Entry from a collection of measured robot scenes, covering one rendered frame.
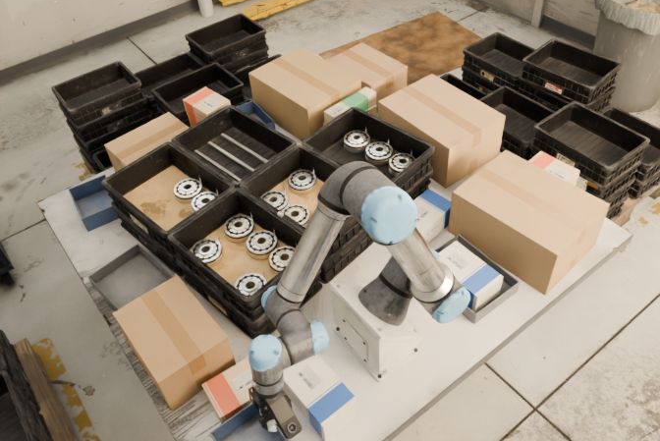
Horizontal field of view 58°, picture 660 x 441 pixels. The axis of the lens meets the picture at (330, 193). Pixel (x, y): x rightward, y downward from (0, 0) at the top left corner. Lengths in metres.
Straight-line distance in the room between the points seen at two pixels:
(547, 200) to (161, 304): 1.26
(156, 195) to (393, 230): 1.19
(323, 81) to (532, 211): 1.06
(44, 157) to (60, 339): 1.43
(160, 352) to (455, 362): 0.85
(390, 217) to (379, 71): 1.50
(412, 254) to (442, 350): 0.55
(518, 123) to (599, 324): 1.06
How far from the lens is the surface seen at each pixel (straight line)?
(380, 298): 1.70
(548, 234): 1.97
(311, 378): 1.74
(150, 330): 1.85
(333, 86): 2.54
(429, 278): 1.51
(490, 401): 2.63
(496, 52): 3.81
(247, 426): 1.78
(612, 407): 2.74
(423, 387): 1.83
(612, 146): 3.03
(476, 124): 2.34
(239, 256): 1.98
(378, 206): 1.24
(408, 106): 2.41
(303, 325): 1.47
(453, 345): 1.91
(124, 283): 2.20
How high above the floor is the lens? 2.31
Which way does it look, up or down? 44 degrees down
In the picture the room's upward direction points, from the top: 5 degrees counter-clockwise
